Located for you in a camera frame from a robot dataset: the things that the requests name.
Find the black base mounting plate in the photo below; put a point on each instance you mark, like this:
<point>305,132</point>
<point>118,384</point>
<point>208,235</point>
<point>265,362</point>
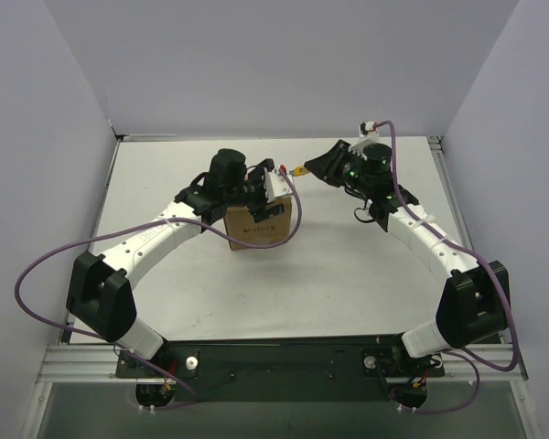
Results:
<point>188,371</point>

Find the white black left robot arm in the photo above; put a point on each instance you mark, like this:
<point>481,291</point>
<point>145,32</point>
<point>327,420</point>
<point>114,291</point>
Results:
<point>101,286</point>

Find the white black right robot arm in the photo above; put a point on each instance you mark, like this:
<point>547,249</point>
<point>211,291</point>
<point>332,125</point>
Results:
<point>471,305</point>

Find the yellow utility knife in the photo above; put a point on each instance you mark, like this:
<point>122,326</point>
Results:
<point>299,172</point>

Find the brown cardboard express box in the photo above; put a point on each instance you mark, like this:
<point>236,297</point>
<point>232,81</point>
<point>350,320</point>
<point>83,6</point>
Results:
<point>240,225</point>

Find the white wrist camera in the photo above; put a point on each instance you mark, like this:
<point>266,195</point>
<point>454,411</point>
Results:
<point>369,135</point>
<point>276,186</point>

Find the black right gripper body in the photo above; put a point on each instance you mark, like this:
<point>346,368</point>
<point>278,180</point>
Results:
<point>337,160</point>

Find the aluminium table edge rail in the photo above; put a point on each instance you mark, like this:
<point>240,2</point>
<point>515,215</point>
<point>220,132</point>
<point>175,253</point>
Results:
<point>437,152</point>

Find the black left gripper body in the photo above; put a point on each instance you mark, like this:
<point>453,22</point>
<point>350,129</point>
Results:
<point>260,187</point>

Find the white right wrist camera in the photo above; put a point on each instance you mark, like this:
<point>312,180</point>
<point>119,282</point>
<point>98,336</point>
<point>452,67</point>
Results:
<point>369,135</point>

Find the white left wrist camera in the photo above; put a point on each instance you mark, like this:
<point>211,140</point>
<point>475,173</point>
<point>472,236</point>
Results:
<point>276,186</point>

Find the aluminium front frame rail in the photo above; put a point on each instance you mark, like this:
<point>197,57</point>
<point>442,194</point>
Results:
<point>100,363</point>

